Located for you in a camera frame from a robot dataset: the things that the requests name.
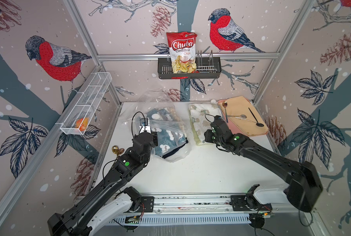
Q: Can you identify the light green fluffy blanket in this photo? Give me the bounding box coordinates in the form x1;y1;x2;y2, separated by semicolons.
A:
189;103;208;146

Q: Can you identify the white teal patterned blanket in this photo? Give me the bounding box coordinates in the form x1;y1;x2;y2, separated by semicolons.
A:
188;103;222;146

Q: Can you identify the teal cloud pattern blanket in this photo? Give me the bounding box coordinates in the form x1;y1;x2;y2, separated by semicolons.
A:
146;107;189;161

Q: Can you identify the clear plastic vacuum bag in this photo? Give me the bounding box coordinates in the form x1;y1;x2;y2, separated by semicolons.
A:
121;89;191;163

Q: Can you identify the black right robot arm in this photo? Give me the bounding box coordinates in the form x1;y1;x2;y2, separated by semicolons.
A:
205;116;323;212

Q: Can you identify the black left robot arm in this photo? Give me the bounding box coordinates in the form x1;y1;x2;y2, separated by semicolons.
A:
47;132;158;236

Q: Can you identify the white vacuum bag valve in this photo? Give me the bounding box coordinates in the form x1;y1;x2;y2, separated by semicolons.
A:
152;114;161;120

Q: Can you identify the red cassava chips bag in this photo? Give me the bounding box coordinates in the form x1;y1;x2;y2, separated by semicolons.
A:
167;31;197;74

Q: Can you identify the gold spoon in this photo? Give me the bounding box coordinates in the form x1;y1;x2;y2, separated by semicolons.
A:
111;145;125;156

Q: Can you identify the silver spoon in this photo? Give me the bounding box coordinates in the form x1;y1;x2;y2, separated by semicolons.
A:
228;114;247;119

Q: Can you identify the rainbow metallic spoon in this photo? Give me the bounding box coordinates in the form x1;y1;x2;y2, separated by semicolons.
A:
222;101;229;123

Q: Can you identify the beige folded cloth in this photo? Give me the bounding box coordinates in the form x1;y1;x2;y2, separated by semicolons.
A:
219;95;269;137

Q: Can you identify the black spoon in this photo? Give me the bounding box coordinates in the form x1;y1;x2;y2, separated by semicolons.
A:
248;108;265;127

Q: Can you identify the orange item in basket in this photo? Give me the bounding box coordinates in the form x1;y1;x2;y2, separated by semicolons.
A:
75;117;89;132

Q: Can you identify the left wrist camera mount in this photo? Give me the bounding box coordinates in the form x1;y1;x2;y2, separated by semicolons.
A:
139;118;151;134

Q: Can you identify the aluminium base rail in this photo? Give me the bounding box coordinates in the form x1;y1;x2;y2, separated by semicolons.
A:
104;193;294;214

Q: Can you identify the dark grey wall rack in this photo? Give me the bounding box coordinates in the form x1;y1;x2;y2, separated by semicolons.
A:
157;53;222;79

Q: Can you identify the white wire mesh basket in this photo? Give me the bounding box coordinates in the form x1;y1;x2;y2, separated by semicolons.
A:
60;72;112;135

